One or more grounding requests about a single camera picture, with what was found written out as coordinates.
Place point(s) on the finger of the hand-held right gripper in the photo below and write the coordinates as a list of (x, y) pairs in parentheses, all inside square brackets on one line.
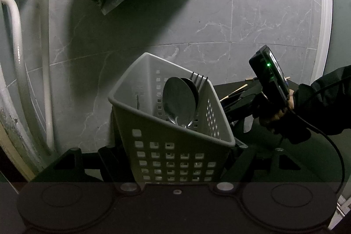
[(242, 106)]

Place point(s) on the metal fork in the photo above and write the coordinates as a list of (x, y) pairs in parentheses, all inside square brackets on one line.
[(199, 80)]

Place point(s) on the white peeling door frame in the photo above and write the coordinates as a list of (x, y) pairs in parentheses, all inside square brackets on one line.
[(11, 138)]

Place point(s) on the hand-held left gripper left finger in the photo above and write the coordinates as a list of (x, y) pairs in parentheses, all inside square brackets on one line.
[(112, 164)]

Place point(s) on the person's right forearm black sleeve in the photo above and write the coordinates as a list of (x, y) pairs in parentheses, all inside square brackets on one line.
[(323, 102)]

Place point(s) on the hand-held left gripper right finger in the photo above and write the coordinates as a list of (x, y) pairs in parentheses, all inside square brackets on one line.
[(241, 163)]

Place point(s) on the white perforated utensil holder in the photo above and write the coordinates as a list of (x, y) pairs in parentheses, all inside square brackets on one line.
[(170, 149)]

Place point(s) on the person's right hand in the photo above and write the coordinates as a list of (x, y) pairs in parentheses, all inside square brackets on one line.
[(274, 118)]

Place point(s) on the large metal spoon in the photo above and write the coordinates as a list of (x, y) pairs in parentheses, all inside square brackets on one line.
[(178, 98)]

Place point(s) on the white wall trim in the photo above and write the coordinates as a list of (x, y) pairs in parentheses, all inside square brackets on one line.
[(325, 17)]

